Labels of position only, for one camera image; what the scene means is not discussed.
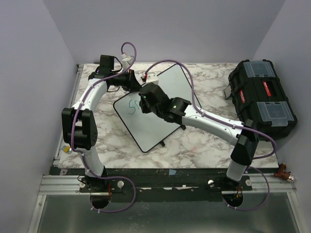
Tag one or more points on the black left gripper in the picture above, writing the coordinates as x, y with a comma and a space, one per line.
132, 84

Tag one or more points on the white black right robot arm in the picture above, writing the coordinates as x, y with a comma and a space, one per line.
243, 136

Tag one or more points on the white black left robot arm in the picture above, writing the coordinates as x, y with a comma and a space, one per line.
78, 122

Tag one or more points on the yellow small object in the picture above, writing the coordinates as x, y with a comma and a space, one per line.
66, 149

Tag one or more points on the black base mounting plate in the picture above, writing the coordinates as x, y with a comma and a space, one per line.
159, 184

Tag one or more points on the black plastic toolbox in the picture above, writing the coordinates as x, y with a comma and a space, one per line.
257, 94

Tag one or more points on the copper pipe fitting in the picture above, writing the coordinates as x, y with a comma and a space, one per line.
283, 174

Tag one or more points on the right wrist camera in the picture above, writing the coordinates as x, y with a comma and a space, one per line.
149, 78

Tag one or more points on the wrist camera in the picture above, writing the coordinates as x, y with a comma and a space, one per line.
149, 78
126, 61

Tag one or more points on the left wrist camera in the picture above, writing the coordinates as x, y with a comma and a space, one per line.
126, 61

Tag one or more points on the front aluminium rail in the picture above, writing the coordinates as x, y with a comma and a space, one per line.
60, 185

